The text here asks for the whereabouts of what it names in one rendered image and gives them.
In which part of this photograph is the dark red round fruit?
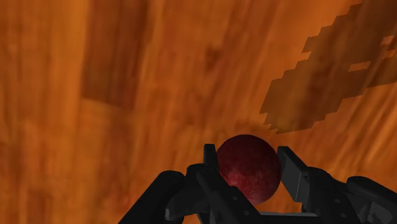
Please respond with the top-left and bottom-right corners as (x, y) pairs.
(216, 134), (282, 206)

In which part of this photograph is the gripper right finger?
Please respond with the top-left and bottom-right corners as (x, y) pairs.
(277, 145), (397, 224)

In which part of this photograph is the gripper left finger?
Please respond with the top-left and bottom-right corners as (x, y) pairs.
(118, 143), (261, 224)

